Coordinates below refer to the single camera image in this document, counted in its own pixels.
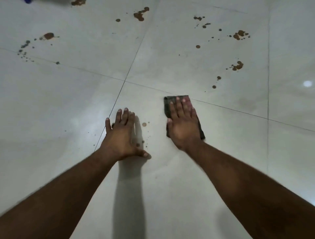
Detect person's left hand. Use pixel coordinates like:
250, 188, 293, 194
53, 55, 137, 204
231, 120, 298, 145
99, 108, 151, 162

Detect person's right hand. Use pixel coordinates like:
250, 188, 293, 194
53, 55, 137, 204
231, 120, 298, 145
166, 97, 203, 151

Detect dark grey cleaning cloth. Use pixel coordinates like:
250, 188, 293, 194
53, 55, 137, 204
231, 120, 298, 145
164, 95, 206, 141

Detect person's right forearm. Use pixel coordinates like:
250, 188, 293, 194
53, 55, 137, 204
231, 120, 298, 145
184, 140, 315, 239

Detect person's left forearm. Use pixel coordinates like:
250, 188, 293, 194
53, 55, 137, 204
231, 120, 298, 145
0, 148, 119, 239

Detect scattered brown liquid stains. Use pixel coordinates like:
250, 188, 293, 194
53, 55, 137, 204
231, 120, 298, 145
17, 0, 251, 149

